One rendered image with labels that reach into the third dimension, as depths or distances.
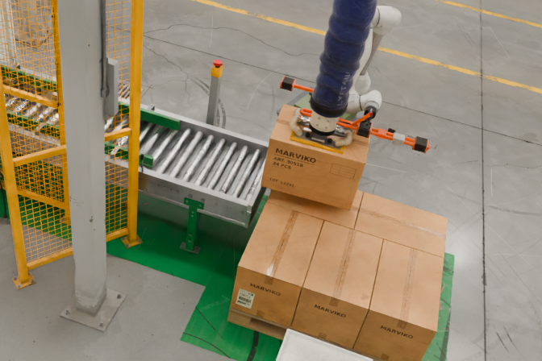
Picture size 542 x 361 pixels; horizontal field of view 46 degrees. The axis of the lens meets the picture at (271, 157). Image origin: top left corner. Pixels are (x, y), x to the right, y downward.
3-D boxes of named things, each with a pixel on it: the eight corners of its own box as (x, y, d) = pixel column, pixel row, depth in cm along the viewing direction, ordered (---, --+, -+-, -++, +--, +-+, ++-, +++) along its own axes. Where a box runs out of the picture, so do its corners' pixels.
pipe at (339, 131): (290, 133, 386) (292, 126, 383) (299, 111, 406) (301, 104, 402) (344, 148, 383) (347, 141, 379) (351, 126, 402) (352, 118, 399)
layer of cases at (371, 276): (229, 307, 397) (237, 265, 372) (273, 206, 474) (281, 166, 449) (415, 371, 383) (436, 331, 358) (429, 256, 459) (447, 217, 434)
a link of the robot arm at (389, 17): (334, 85, 470) (360, 83, 479) (342, 100, 461) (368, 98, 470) (371, 0, 414) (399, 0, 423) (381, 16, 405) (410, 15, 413)
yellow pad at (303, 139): (289, 139, 387) (290, 133, 384) (293, 130, 395) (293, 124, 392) (343, 155, 384) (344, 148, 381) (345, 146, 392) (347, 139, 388)
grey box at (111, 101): (77, 105, 314) (75, 53, 296) (82, 100, 318) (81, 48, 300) (114, 117, 312) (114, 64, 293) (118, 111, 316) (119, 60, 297)
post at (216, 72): (199, 172, 512) (211, 67, 449) (202, 168, 517) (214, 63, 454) (207, 175, 511) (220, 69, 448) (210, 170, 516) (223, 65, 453)
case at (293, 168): (260, 186, 410) (269, 138, 385) (273, 150, 441) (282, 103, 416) (350, 210, 406) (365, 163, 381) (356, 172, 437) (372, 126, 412)
